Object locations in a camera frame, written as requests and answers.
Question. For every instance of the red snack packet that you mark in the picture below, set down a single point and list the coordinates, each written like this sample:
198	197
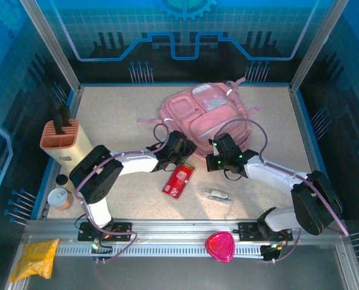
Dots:
179	181

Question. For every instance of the pink backpack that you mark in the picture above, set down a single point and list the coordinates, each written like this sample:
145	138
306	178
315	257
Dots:
209	121

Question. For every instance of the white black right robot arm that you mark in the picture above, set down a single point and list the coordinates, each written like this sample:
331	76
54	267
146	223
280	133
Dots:
272	173

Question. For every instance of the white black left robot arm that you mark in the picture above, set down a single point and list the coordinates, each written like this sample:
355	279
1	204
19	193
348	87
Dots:
134	164

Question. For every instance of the small clear plastic bag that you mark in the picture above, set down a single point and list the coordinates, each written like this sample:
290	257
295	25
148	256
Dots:
217	194

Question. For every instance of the yellow plastic bag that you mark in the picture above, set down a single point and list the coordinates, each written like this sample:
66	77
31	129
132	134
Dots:
34	259

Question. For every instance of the pink triangular container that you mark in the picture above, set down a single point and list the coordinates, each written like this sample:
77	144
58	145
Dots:
221	246

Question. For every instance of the cream knife block orange top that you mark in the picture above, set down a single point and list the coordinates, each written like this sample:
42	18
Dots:
73	151

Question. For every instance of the small jar black lid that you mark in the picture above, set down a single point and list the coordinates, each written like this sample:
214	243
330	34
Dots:
61	180

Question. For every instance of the tin can pull tab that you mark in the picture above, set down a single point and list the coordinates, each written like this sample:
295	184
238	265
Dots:
60	199

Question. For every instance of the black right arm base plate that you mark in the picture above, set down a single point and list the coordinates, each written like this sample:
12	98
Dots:
245	230

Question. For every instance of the aluminium mounting rail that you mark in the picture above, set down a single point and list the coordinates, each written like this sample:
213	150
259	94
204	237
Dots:
182	229

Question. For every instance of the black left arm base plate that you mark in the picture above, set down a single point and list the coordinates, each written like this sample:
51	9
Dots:
125	228

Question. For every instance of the aluminium frame post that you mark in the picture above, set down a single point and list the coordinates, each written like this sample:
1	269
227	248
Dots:
52	48
315	48

